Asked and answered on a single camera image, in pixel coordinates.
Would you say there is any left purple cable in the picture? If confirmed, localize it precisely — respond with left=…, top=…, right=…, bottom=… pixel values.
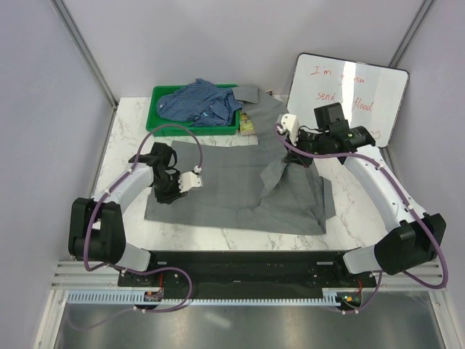
left=83, top=124, right=204, bottom=332

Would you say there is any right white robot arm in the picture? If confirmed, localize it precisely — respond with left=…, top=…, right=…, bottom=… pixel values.
left=276, top=103, right=446, bottom=286

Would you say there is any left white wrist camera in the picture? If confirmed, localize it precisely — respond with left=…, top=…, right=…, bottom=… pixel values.
left=178, top=171, right=203, bottom=193

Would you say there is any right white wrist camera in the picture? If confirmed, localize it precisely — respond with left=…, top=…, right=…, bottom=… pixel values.
left=277, top=113, right=300, bottom=146

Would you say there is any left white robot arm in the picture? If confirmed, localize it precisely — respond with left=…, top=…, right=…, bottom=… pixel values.
left=68, top=143, right=202, bottom=286

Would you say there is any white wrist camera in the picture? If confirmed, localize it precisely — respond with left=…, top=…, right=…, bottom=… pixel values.
left=277, top=113, right=300, bottom=146
left=178, top=171, right=203, bottom=193

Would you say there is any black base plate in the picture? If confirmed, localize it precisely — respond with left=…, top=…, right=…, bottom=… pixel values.
left=118, top=251, right=376, bottom=300

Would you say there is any white dry-erase board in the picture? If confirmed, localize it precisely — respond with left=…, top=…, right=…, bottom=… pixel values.
left=287, top=53, right=410, bottom=148

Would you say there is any blue checked shirt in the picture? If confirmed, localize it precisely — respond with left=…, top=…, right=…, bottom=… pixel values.
left=156, top=79, right=243, bottom=127

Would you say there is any green paperback book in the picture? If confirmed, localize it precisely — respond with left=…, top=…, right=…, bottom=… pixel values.
left=239, top=112, right=256, bottom=136

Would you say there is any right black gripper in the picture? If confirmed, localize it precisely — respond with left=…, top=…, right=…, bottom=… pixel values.
left=284, top=126, right=330, bottom=168

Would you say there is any green plastic bin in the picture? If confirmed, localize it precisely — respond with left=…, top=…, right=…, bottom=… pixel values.
left=145, top=85, right=240, bottom=137

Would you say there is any grey long sleeve shirt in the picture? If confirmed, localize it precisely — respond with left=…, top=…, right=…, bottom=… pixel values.
left=145, top=85, right=336, bottom=236

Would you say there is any white slotted cable duct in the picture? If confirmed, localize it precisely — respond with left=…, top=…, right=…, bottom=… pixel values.
left=66, top=289, right=361, bottom=307

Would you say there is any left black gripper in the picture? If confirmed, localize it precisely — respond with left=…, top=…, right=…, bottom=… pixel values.
left=152, top=171, right=187, bottom=205

